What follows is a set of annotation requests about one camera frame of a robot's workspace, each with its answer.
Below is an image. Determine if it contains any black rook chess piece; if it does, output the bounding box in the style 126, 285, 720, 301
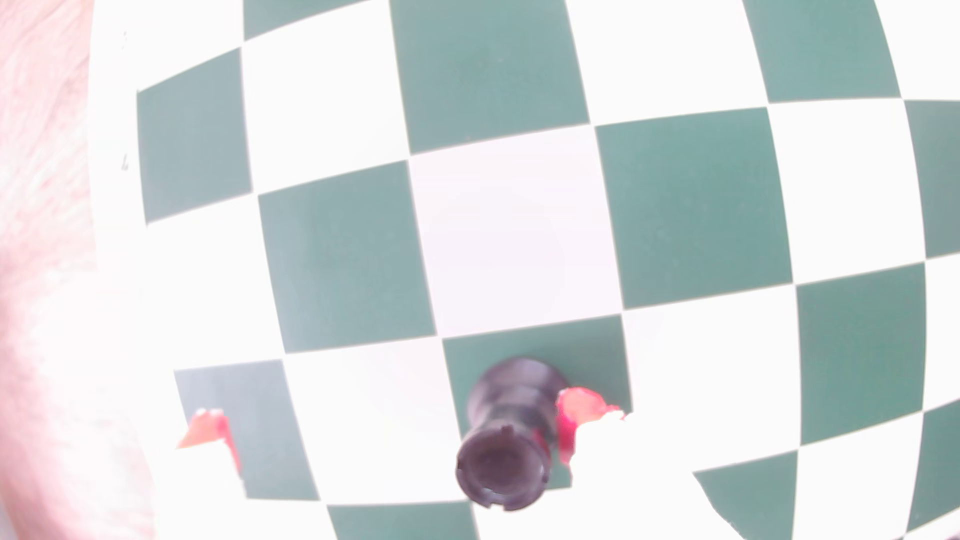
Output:
455, 357, 569, 513

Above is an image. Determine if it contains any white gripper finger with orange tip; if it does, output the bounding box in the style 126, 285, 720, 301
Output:
557, 387, 740, 540
150, 408, 252, 540

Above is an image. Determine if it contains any green and white chessboard mat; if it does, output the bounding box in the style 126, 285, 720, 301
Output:
88, 0, 960, 540

